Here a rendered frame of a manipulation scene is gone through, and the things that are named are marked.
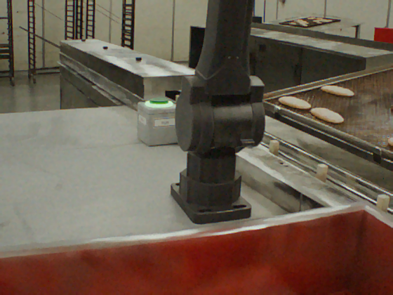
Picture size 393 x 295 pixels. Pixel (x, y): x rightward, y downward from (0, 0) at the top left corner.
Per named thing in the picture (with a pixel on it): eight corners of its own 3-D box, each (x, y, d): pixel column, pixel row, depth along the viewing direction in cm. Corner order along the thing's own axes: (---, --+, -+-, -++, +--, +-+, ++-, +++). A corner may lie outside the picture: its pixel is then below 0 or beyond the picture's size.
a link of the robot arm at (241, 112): (226, 154, 74) (191, 156, 72) (229, 86, 71) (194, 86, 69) (251, 175, 66) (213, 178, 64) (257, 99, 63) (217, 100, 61)
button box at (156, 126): (135, 152, 106) (135, 101, 103) (169, 148, 109) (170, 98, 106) (148, 164, 99) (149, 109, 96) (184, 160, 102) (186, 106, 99)
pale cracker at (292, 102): (274, 101, 110) (274, 96, 109) (288, 97, 111) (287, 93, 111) (302, 111, 101) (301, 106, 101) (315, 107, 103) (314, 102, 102)
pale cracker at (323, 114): (306, 112, 100) (306, 107, 100) (321, 108, 101) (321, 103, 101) (332, 125, 91) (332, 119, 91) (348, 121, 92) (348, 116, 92)
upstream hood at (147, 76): (59, 55, 229) (59, 38, 227) (94, 53, 237) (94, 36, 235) (142, 105, 122) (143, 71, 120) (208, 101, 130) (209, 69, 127)
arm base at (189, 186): (168, 192, 77) (194, 225, 66) (170, 141, 74) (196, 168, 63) (221, 187, 79) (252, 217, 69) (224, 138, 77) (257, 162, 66)
